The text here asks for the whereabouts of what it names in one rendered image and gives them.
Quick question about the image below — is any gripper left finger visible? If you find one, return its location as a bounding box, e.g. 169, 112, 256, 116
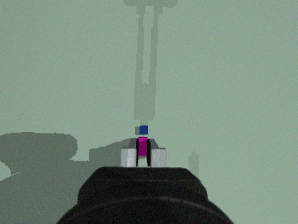
120, 138, 139, 167

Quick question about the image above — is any small magenta block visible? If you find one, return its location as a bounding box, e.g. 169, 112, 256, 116
138, 137, 148, 156

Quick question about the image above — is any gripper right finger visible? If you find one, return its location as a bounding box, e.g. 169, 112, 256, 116
147, 139, 167, 167

